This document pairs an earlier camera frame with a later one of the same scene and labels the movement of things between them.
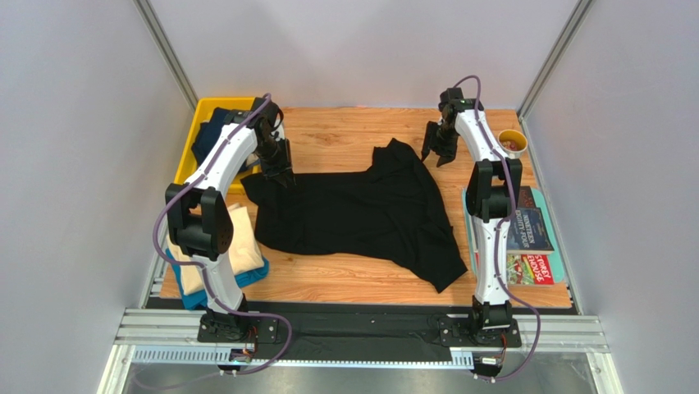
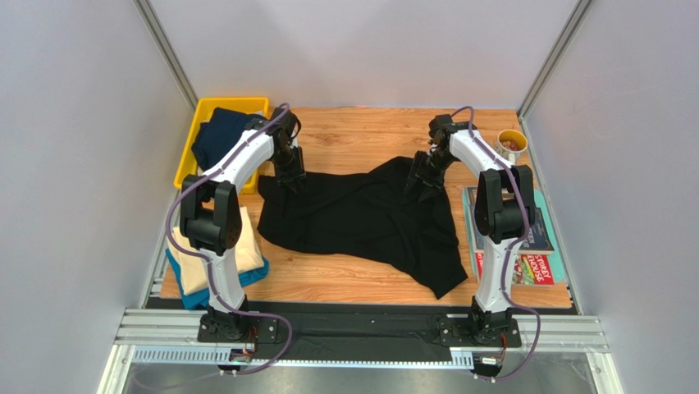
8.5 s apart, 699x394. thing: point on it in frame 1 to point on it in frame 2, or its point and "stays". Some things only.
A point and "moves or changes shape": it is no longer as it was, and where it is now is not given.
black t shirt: (391, 213) moves or changes shape
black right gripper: (440, 142) to (427, 173)
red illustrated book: (529, 269) stays
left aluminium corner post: (167, 52) stays
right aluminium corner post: (573, 25) stays
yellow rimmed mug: (513, 143) stays
